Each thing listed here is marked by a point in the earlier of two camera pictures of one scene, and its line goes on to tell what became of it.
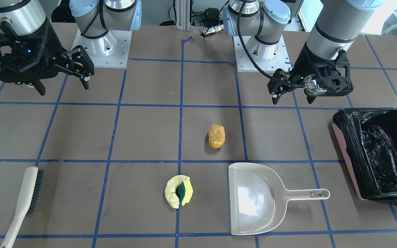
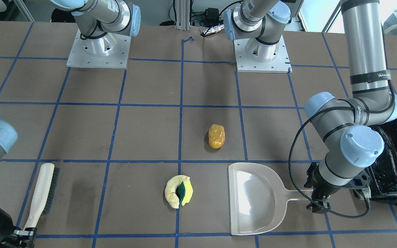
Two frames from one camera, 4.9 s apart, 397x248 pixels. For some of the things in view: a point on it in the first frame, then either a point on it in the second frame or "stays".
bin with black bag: [381, 147] stays
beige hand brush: [31, 189] -> [45, 194]
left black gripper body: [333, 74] -> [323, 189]
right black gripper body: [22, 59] -> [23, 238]
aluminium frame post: [182, 14] stays
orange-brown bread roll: [216, 135] stays
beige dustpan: [257, 198] stays
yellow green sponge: [184, 191] stays
